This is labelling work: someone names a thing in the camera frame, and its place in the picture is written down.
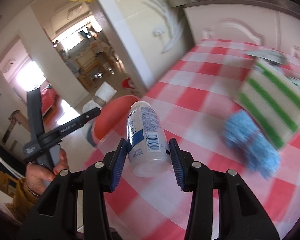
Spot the white blue-label plastic bottle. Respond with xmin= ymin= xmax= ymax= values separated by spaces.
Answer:
xmin=126 ymin=101 xmax=172 ymax=178

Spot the yellow sleeve forearm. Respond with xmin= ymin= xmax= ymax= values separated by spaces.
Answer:
xmin=6 ymin=178 xmax=40 ymax=223

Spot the red plastic trash bin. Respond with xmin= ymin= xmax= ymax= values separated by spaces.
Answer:
xmin=87 ymin=95 xmax=140 ymax=147

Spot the white kitchen base cabinet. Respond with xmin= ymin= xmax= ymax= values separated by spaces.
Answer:
xmin=184 ymin=4 xmax=300 ymax=59

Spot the person's left hand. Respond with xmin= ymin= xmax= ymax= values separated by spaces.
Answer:
xmin=25 ymin=148 xmax=69 ymax=196

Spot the light blue knitted cloth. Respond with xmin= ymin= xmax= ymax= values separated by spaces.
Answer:
xmin=223 ymin=110 xmax=281 ymax=179

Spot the green white striped cloth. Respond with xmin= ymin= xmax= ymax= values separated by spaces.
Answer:
xmin=235 ymin=58 xmax=300 ymax=150

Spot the red white checkered tablecloth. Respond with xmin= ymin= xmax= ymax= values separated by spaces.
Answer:
xmin=105 ymin=39 xmax=300 ymax=239

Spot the white frosted sliding door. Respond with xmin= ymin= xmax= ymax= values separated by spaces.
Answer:
xmin=89 ymin=0 xmax=193 ymax=94

